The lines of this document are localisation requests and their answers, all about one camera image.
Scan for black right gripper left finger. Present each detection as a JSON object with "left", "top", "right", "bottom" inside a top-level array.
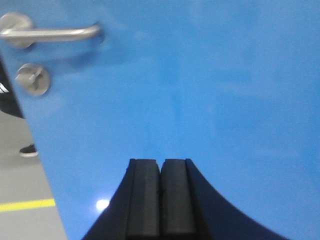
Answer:
[{"left": 83, "top": 158, "right": 160, "bottom": 240}]

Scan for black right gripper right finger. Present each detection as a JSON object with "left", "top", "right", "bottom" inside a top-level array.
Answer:
[{"left": 160, "top": 159, "right": 284, "bottom": 240}]

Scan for black shoe white sole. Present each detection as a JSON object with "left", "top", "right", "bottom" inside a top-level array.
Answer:
[{"left": 19, "top": 144, "right": 39, "bottom": 158}]

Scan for blue door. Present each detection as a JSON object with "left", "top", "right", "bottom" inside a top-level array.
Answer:
[{"left": 0, "top": 0, "right": 320, "bottom": 240}]

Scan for black trousers white stripes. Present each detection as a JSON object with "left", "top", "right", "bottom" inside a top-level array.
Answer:
[{"left": 0, "top": 62, "right": 24, "bottom": 119}]

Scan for silver door lever handle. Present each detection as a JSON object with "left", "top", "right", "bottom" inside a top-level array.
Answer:
[{"left": 0, "top": 12, "right": 102, "bottom": 49}]

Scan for silver thumb turn lock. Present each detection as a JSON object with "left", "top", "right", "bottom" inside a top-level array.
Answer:
[{"left": 15, "top": 63, "right": 51, "bottom": 96}]

